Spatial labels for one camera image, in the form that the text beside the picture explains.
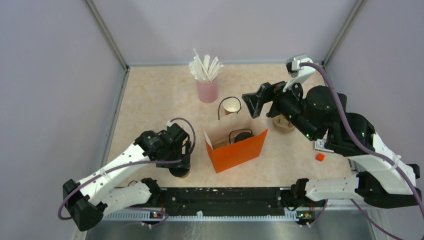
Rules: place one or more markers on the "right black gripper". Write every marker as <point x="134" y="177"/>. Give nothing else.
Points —
<point x="268" y="92"/>

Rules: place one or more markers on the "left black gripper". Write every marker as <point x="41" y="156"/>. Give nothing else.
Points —
<point x="185" y="157"/>

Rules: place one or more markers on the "black plastic cup lid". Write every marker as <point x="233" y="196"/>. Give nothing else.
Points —
<point x="242" y="136"/>

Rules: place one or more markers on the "orange paper bag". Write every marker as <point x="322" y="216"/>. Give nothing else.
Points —
<point x="219" y="135"/>

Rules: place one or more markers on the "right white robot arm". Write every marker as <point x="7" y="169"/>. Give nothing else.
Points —
<point x="384" y="182"/>

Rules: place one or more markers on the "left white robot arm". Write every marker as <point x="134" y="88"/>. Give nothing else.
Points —
<point x="88" y="200"/>

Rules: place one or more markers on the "stack of brown paper cups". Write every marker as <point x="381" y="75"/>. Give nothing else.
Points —
<point x="231" y="105"/>

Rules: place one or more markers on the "pink cylindrical straw holder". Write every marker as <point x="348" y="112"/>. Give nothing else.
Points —
<point x="207" y="92"/>

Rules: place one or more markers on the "bundle of white wrapped straws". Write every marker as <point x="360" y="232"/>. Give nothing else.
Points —
<point x="205" y="70"/>

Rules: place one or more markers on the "blue playing card deck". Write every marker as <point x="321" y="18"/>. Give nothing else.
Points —
<point x="319" y="145"/>

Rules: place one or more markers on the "small orange block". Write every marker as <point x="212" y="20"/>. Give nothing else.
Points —
<point x="320" y="157"/>

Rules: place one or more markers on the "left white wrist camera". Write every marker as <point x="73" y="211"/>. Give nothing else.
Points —
<point x="172" y="126"/>

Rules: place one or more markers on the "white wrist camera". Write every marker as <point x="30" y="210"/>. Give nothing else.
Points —
<point x="172" y="126"/>
<point x="298" y="73"/>

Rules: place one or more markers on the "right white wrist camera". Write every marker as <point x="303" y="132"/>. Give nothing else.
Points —
<point x="298" y="73"/>

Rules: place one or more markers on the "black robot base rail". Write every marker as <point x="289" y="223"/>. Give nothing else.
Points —
<point x="227" y="201"/>

